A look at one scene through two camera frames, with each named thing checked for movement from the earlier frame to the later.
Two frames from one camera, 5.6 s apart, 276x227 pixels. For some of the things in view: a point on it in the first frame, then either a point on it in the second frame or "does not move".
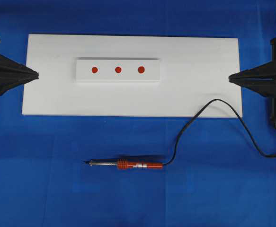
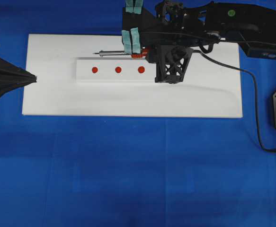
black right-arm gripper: [271, 79] → [174, 23]
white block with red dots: [120, 70] does not move
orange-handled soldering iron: [125, 164] → [136, 55]
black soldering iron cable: [236, 114] → [259, 143]
